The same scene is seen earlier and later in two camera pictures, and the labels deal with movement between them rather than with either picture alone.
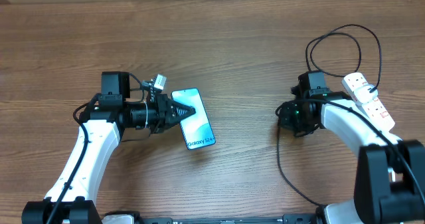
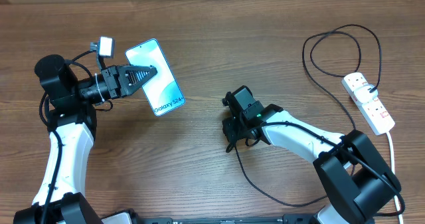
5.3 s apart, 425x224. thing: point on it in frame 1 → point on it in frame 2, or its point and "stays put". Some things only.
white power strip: (372, 108) stays put
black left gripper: (164, 106) → (123, 86)
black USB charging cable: (350, 38) → (246, 181)
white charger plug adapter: (363, 94) stays put
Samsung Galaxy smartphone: (196, 129) → (162, 90)
